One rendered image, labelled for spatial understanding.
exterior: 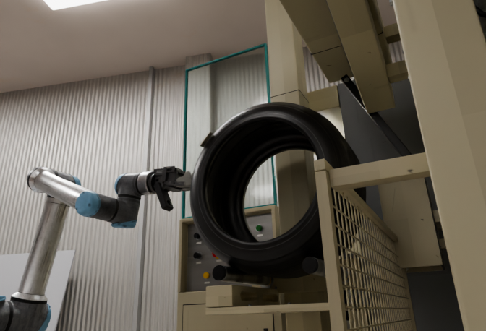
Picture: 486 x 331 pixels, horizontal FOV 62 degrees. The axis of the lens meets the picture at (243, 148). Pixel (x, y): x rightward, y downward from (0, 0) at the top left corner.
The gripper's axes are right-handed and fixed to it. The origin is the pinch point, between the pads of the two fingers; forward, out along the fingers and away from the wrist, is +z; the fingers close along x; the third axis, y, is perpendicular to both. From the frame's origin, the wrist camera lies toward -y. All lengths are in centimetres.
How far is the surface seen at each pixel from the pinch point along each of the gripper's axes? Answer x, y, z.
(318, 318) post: 25, -41, 38
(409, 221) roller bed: 18, -10, 69
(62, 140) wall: 189, 121, -334
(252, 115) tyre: -11.7, 19.5, 26.5
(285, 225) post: 25.3, -9.8, 24.8
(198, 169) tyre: -11.5, 2.3, 7.7
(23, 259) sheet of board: 167, -21, -321
